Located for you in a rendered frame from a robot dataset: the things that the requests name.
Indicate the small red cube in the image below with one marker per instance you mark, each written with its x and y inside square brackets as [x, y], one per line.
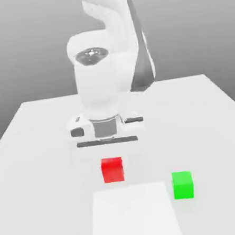
[112, 170]

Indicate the small green cube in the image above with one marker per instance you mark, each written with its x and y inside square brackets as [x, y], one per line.
[182, 185]

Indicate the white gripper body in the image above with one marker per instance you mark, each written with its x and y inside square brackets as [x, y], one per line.
[108, 147]

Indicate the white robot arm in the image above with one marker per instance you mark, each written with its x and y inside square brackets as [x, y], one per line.
[96, 86]

